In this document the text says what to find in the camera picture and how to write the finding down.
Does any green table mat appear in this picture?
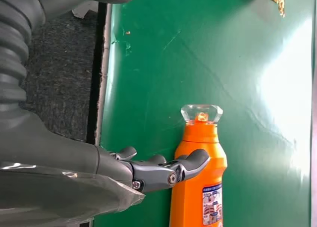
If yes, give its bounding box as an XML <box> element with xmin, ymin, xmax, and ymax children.
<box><xmin>94</xmin><ymin>0</ymin><xmax>315</xmax><ymax>227</ymax></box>

